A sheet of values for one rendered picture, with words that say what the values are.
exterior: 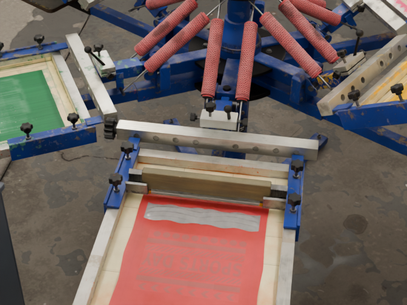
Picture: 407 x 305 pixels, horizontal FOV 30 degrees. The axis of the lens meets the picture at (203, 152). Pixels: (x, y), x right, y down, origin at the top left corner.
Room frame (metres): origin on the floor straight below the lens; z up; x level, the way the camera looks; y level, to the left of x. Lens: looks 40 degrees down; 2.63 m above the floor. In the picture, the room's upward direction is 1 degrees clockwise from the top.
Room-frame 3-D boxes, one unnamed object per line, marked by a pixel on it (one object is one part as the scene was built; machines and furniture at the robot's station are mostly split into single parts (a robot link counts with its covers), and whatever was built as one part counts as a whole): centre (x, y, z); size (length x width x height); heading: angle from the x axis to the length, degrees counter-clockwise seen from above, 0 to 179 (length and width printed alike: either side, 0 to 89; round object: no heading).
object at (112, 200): (1.85, 0.26, 0.98); 0.30 x 0.05 x 0.07; 172
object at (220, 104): (2.13, -0.06, 1.02); 0.17 x 0.06 x 0.05; 172
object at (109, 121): (2.06, 0.31, 1.02); 0.07 x 0.06 x 0.07; 172
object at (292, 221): (1.77, -0.29, 0.98); 0.30 x 0.05 x 0.07; 172
